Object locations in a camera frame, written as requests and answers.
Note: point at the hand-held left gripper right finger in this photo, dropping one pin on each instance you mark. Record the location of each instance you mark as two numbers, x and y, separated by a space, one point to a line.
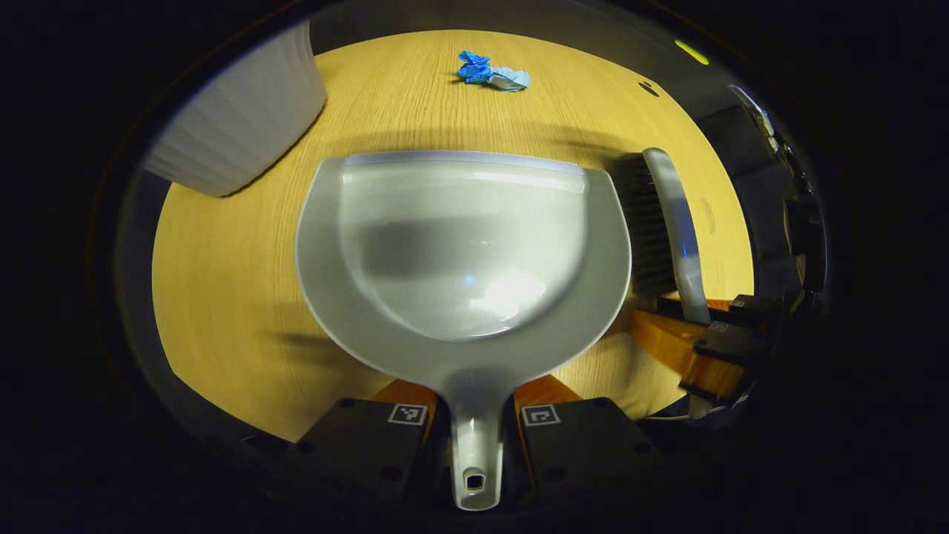
586 445

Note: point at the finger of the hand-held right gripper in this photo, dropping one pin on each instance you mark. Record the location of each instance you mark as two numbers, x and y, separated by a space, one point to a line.
756 310
730 345

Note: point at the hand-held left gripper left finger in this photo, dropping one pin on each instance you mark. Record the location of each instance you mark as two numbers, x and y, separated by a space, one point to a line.
356 445

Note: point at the small white broom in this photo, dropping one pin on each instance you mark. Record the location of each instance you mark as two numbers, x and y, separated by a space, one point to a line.
671 215

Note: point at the white plastic dustpan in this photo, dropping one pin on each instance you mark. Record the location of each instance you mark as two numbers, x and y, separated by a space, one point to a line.
460 237

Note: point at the pale blue paper scrap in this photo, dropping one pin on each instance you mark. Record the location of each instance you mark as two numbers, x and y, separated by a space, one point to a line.
513 78

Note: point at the grey plastic garbage bin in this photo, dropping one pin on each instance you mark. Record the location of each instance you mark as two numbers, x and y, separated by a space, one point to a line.
237 126

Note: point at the wooden desktop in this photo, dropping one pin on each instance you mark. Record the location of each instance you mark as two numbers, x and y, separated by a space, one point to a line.
245 297

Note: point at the black round desk cap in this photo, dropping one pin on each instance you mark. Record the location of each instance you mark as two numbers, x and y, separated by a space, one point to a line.
649 89

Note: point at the black backdrop cloth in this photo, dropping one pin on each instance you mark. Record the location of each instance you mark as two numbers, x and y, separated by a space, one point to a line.
593 26

